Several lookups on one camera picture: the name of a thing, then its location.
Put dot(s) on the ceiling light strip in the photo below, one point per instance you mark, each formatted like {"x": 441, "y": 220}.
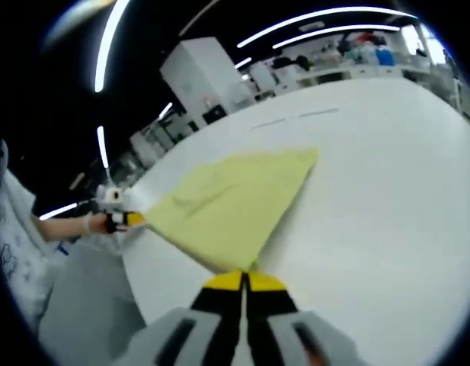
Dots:
{"x": 314, "y": 19}
{"x": 107, "y": 42}

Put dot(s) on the white upright board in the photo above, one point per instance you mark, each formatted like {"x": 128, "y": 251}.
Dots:
{"x": 266, "y": 76}

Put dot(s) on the blue storage bin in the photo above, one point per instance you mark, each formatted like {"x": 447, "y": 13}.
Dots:
{"x": 385, "y": 57}

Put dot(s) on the person's left hand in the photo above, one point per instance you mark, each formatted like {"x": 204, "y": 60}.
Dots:
{"x": 97, "y": 224}

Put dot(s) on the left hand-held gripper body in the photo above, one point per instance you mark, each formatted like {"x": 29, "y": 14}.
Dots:
{"x": 112, "y": 198}

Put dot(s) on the yellow and black garment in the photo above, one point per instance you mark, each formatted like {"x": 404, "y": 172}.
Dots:
{"x": 234, "y": 206}

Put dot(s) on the black box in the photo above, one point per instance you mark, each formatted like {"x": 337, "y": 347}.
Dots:
{"x": 214, "y": 115}

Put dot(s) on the white cabinet row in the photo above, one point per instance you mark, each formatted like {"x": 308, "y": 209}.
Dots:
{"x": 322, "y": 76}

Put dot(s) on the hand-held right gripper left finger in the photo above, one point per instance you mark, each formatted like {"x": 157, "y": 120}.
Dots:
{"x": 181, "y": 339}

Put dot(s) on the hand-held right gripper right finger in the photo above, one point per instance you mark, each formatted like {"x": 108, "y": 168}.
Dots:
{"x": 288, "y": 339}

